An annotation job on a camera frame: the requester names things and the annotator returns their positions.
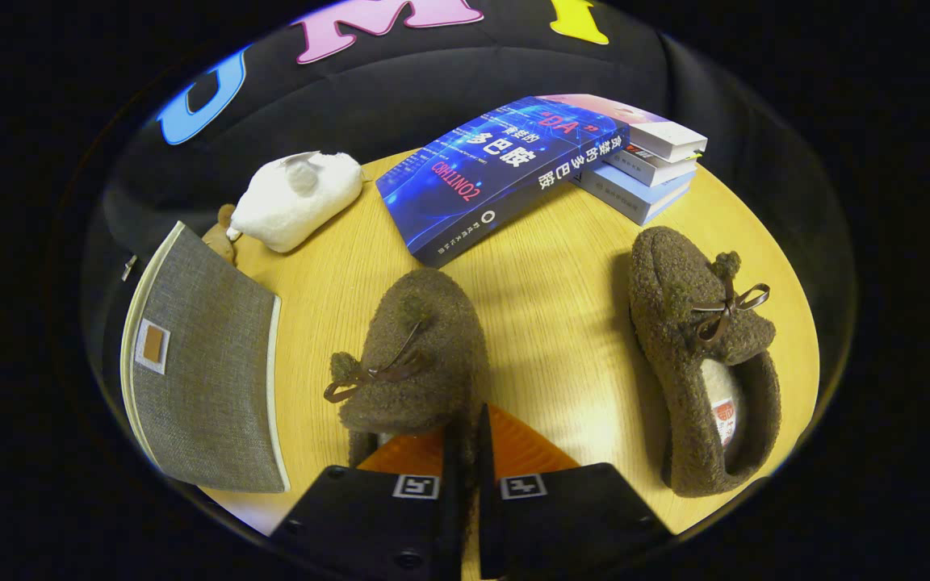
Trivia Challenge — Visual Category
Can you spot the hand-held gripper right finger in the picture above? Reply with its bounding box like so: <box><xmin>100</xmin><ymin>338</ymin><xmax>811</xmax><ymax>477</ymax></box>
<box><xmin>475</xmin><ymin>403</ymin><xmax>672</xmax><ymax>580</ymax></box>

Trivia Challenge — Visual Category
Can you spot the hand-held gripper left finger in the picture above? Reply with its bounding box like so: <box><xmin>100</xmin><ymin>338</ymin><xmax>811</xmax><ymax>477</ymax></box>
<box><xmin>270</xmin><ymin>420</ymin><xmax>466</xmax><ymax>580</ymax></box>

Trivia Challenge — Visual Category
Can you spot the brown fuzzy shoe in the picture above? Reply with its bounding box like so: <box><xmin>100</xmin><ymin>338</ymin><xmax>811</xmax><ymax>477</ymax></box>
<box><xmin>628</xmin><ymin>226</ymin><xmax>782</xmax><ymax>499</ymax></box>
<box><xmin>324</xmin><ymin>268</ymin><xmax>488</xmax><ymax>469</ymax></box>

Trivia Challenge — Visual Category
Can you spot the grey fabric storage box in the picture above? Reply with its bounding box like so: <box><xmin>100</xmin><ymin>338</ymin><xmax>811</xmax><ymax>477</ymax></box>
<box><xmin>119</xmin><ymin>221</ymin><xmax>291</xmax><ymax>495</ymax></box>

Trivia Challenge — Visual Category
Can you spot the light blue book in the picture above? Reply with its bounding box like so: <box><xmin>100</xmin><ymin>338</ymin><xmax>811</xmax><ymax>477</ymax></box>
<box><xmin>570</xmin><ymin>164</ymin><xmax>696</xmax><ymax>227</ymax></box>

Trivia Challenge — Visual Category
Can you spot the white plush toy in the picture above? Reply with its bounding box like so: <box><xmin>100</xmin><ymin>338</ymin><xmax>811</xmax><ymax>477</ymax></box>
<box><xmin>227</xmin><ymin>151</ymin><xmax>365</xmax><ymax>254</ymax></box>

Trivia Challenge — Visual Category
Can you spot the brown striped plush toy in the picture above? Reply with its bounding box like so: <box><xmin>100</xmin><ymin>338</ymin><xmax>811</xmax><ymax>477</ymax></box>
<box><xmin>201</xmin><ymin>203</ymin><xmax>238</xmax><ymax>263</ymax></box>

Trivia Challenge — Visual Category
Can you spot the pink and white book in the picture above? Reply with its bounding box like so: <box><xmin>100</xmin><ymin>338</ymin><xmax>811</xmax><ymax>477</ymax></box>
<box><xmin>538</xmin><ymin>93</ymin><xmax>708</xmax><ymax>164</ymax></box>

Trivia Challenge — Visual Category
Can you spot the black backdrop cloth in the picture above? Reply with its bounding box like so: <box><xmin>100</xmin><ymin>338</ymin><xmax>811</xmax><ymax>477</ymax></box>
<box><xmin>82</xmin><ymin>0</ymin><xmax>857</xmax><ymax>453</ymax></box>

